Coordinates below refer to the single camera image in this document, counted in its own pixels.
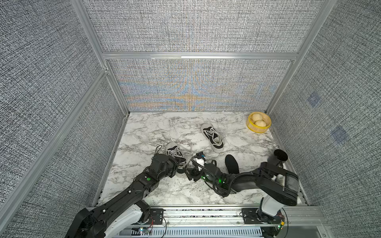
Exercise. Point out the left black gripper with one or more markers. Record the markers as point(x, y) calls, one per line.
point(174, 166)

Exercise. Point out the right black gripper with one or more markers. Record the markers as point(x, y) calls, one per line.
point(196, 170)

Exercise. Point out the black canvas sneaker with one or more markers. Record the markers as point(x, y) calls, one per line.
point(173, 150)
point(215, 139)

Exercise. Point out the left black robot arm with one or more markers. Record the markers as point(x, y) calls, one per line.
point(93, 223)

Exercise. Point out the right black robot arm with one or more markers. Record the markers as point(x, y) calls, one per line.
point(280, 185)

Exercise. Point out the yellow bamboo steamer basket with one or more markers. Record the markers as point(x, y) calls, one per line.
point(251, 125)

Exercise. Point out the lower beige bun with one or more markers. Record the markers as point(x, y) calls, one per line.
point(261, 123)

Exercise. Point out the beige bun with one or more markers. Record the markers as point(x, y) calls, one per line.
point(256, 117)
point(261, 123)

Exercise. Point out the upper beige bun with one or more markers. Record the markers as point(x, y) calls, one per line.
point(256, 117)

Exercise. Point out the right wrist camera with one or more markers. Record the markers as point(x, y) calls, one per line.
point(200, 160)

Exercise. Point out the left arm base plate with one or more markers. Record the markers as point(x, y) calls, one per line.
point(153, 217)

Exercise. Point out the white slotted cable duct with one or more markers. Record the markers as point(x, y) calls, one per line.
point(193, 232)

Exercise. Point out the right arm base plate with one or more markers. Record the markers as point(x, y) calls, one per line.
point(254, 216)

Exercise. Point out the aluminium front rail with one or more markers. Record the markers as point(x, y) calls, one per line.
point(219, 216)

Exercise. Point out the aluminium enclosure frame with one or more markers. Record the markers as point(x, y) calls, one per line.
point(52, 62)

